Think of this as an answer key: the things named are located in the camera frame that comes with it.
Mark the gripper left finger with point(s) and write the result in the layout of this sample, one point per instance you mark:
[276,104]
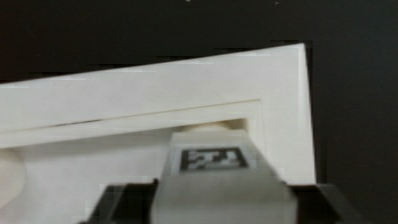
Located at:
[123,207]

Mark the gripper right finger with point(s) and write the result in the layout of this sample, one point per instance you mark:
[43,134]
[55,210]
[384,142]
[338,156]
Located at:
[324,205]

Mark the white square tabletop tray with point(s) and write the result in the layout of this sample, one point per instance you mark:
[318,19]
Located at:
[87,126]

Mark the white leg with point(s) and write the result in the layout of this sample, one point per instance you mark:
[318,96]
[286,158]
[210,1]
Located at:
[221,188]

